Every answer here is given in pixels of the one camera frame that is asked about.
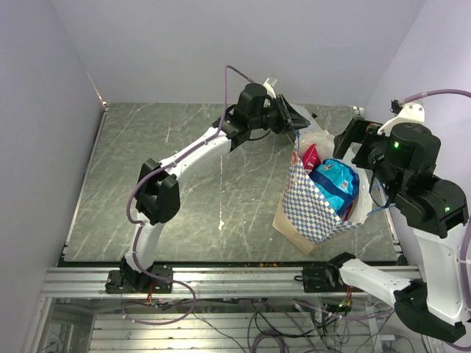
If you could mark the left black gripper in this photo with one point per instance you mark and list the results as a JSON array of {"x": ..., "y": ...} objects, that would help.
[{"x": 290, "y": 117}]

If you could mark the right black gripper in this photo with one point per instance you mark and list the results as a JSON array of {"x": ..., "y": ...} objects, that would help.
[{"x": 355, "y": 132}]

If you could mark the red snack bag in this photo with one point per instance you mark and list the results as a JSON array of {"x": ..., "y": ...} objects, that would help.
[{"x": 311, "y": 159}]

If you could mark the blue snack bag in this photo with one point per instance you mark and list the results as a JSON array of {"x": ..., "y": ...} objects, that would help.
[{"x": 338, "y": 183}]

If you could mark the blue checkered paper bag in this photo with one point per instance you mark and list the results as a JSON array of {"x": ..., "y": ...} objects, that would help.
[{"x": 303, "y": 214}]

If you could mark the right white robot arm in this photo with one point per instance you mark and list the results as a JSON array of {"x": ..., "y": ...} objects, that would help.
[{"x": 403, "y": 161}]

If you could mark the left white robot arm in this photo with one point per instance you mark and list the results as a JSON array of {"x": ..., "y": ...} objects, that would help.
[{"x": 156, "y": 197}]

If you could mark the small whiteboard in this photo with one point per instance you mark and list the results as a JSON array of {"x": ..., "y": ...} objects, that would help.
[{"x": 315, "y": 125}]

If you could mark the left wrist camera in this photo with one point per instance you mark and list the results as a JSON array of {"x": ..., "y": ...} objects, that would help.
[{"x": 269, "y": 84}]

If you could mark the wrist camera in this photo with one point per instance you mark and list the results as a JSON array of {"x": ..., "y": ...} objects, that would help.
[
  {"x": 269, "y": 84},
  {"x": 412, "y": 112}
]

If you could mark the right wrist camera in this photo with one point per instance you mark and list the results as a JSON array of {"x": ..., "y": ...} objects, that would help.
[{"x": 412, "y": 112}]

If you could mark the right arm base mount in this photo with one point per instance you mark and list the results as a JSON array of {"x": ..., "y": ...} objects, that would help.
[{"x": 321, "y": 280}]

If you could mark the aluminium frame rail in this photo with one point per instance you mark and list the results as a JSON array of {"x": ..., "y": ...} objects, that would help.
[{"x": 208, "y": 283}]

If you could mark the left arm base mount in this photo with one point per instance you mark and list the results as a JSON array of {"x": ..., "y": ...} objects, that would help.
[{"x": 128, "y": 281}]

